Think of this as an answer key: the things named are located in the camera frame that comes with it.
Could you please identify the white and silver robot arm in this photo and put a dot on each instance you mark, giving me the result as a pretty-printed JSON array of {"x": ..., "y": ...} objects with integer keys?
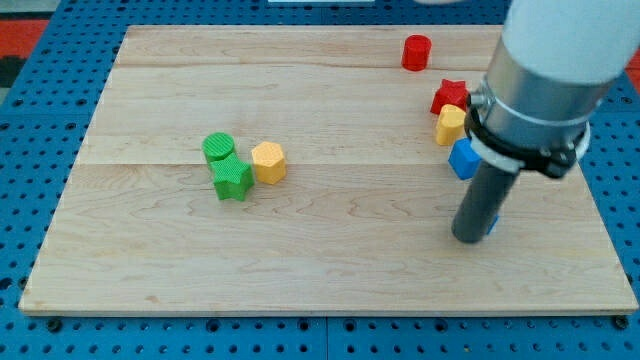
[{"x": 552, "y": 66}]

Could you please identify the red star block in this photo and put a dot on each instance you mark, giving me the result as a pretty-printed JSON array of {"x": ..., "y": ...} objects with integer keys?
[{"x": 451, "y": 92}]

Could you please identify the blue cube block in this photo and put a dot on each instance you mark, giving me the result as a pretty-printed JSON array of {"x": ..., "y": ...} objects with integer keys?
[{"x": 463, "y": 160}]

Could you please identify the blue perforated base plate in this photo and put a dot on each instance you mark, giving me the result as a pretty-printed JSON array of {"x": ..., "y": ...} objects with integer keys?
[{"x": 44, "y": 117}]

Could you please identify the green cylinder block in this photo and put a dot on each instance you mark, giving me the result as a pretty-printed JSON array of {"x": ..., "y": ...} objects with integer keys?
[{"x": 217, "y": 146}]

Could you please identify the green star block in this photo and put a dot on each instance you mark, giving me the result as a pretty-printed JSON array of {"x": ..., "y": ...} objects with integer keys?
[{"x": 232, "y": 178}]

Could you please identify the wooden board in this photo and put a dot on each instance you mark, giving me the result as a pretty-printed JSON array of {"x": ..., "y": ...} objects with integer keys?
[{"x": 359, "y": 226}]

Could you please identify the yellow hexagon block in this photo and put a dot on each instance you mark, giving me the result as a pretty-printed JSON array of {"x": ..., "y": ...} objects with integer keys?
[{"x": 269, "y": 162}]

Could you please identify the red cylinder block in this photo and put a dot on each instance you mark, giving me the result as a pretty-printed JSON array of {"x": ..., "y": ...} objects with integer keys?
[{"x": 416, "y": 52}]

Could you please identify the yellow heart block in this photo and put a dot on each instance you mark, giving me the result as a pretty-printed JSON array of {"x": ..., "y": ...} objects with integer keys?
[{"x": 449, "y": 125}]

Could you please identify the blue triangle block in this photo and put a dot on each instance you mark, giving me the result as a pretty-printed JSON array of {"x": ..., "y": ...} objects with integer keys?
[{"x": 492, "y": 224}]

